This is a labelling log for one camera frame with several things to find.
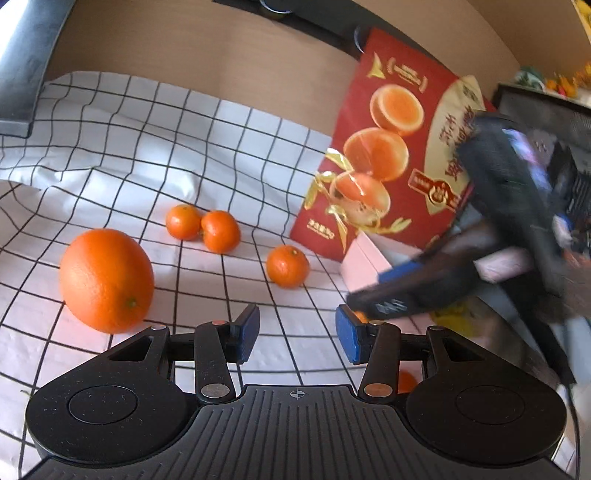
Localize yellow orange decorations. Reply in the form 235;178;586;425
545;65;591;100

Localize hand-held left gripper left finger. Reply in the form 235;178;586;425
104;304;262;401

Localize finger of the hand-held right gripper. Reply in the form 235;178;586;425
346;268;484;322
378;233;480;288

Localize pink gift box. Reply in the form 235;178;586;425
341;231;532;337

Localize black monitor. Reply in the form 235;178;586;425
0;0;77;138

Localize red snack bag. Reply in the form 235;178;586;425
290;27;499;259

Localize glass panel computer case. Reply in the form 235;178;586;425
492;83;591;259

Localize large orange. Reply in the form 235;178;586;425
59;228;155;334

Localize white checked tablecloth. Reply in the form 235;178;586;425
0;71;430;472

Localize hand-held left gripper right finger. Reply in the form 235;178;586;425
335;304;492;401

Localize green white ornament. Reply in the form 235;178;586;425
515;67;546;88

